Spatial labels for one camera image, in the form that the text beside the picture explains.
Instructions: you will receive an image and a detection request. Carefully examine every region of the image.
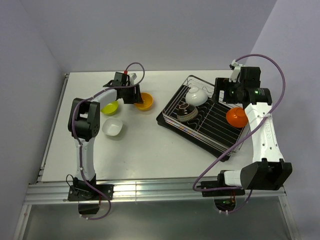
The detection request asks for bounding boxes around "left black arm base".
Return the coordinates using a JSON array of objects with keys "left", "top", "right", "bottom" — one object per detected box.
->
[{"left": 67, "top": 184, "right": 114, "bottom": 215}]

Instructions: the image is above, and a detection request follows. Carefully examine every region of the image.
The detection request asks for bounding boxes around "green round bowl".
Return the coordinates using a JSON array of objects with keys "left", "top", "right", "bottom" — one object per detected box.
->
[{"left": 100, "top": 101, "right": 119, "bottom": 116}]

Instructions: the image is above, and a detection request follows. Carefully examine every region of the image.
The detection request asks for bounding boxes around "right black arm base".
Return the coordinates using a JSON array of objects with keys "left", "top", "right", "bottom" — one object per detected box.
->
[{"left": 196, "top": 180, "right": 246, "bottom": 213}]

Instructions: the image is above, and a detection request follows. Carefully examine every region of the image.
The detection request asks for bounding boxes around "white square bowl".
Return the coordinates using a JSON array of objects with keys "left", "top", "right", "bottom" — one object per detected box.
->
[{"left": 101, "top": 117, "right": 123, "bottom": 137}]

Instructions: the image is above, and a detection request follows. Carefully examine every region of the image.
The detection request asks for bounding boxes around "white ribbed bowl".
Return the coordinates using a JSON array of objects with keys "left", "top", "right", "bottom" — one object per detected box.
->
[{"left": 185, "top": 87, "right": 208, "bottom": 107}]

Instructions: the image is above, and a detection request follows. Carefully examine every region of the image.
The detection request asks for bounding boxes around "aluminium frame rail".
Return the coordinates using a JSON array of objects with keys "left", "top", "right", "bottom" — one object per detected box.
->
[{"left": 24, "top": 176, "right": 287, "bottom": 205}]

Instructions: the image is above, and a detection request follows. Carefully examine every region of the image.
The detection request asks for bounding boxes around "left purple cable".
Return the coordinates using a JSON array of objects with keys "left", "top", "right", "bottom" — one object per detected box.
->
[{"left": 71, "top": 62, "right": 145, "bottom": 221}]

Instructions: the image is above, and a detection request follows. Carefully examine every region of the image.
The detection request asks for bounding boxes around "metal wire dish rack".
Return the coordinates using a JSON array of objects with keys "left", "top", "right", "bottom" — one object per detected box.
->
[{"left": 161, "top": 74, "right": 251, "bottom": 157}]

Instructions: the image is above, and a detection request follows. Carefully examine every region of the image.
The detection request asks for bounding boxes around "white bowl orange outside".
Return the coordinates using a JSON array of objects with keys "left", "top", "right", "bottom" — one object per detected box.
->
[{"left": 225, "top": 107, "right": 248, "bottom": 128}]

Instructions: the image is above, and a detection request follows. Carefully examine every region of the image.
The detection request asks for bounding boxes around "orange round bowl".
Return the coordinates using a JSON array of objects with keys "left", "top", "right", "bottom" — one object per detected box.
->
[{"left": 134, "top": 92, "right": 154, "bottom": 112}]

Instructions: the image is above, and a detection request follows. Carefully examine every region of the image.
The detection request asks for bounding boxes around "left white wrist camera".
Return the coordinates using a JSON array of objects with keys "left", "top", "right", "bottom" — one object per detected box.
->
[{"left": 128, "top": 72, "right": 137, "bottom": 82}]

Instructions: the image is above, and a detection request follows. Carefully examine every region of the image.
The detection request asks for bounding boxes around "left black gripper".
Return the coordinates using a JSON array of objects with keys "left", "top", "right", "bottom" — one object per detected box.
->
[{"left": 122, "top": 84, "right": 144, "bottom": 105}]

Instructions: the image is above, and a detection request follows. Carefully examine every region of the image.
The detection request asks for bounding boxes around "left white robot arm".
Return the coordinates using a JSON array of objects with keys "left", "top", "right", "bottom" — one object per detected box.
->
[{"left": 67, "top": 71, "right": 143, "bottom": 200}]

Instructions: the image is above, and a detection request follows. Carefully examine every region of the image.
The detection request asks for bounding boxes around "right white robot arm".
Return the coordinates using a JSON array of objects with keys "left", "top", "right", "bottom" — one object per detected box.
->
[{"left": 212, "top": 65, "right": 293, "bottom": 195}]

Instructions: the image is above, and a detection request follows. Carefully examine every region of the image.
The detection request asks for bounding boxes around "brown patterned bowl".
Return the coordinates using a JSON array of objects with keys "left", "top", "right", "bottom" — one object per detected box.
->
[{"left": 176, "top": 103, "right": 198, "bottom": 123}]

